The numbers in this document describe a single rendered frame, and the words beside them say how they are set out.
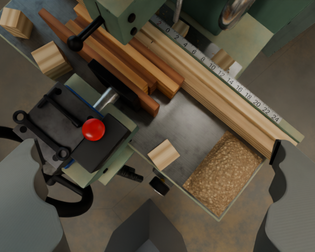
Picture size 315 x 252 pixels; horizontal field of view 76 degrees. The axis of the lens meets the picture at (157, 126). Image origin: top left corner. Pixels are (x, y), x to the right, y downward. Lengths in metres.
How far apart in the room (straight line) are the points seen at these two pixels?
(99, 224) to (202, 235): 0.63
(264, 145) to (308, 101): 1.30
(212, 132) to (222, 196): 0.12
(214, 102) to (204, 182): 0.14
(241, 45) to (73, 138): 0.47
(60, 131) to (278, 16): 0.38
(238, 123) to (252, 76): 1.15
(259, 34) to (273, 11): 0.23
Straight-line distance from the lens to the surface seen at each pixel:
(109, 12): 0.28
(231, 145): 0.40
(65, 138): 0.32
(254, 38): 0.63
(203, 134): 0.41
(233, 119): 0.38
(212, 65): 0.38
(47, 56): 0.43
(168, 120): 0.40
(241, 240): 1.53
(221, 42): 0.59
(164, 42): 0.39
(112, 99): 0.35
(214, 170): 0.38
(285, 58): 1.68
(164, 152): 0.35
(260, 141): 0.40
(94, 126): 0.28
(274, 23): 0.42
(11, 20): 0.49
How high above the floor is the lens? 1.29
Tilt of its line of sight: 84 degrees down
